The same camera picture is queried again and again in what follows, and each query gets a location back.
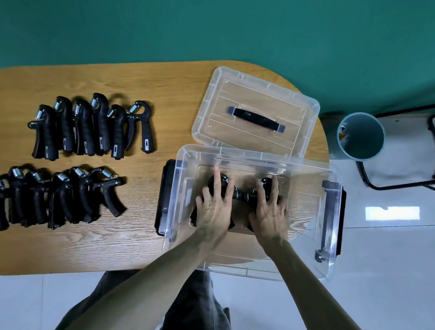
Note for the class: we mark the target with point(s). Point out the clear lid with black handle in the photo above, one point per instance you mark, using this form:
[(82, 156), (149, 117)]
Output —
[(219, 133)]

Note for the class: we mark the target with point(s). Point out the black grip strengthener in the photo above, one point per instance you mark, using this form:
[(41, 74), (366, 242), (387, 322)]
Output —
[(237, 195), (251, 199)]

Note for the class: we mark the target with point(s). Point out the wooden table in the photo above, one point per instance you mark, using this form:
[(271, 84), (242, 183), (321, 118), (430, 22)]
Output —
[(152, 91)]

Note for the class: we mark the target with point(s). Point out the person's left forearm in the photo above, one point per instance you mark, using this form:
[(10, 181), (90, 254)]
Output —
[(145, 299)]

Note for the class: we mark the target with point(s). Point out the person's left hand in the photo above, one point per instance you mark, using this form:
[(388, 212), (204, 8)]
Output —
[(213, 218)]

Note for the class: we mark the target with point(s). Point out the person's right forearm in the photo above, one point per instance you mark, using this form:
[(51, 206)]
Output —
[(322, 311)]

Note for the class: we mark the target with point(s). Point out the black metal stand frame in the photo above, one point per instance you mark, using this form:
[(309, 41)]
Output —
[(405, 186)]

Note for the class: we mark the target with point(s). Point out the person's right hand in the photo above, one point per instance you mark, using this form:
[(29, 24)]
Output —
[(270, 226)]

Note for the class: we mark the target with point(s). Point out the person's dark trousers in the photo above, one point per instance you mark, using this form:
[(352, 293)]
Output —
[(200, 310)]

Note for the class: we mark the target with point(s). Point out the clear plastic storage box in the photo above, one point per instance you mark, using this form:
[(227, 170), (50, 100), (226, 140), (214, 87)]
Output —
[(301, 183)]

